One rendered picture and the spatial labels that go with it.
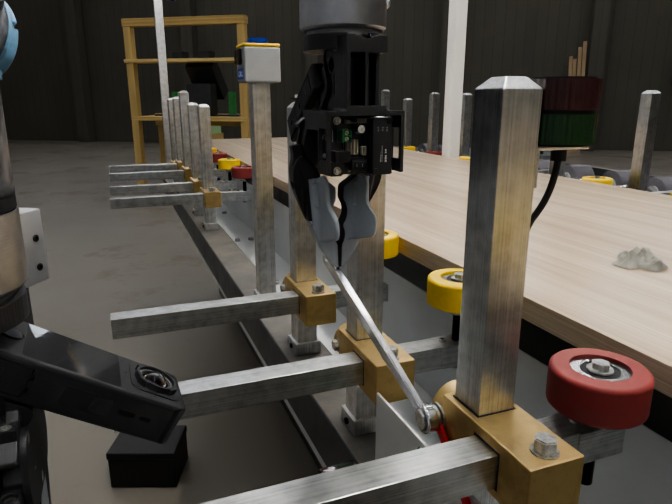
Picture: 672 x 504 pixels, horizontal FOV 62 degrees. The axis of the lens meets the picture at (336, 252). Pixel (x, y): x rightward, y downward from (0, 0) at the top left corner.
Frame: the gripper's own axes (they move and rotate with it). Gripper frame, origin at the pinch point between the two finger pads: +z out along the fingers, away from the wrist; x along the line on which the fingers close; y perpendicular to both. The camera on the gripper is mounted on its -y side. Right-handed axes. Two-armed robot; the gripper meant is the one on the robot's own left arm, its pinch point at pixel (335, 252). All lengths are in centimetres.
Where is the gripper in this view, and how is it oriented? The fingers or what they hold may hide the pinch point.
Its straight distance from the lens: 56.0
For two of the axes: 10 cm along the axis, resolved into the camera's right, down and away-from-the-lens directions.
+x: 9.3, -1.0, 3.5
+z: 0.0, 9.7, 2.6
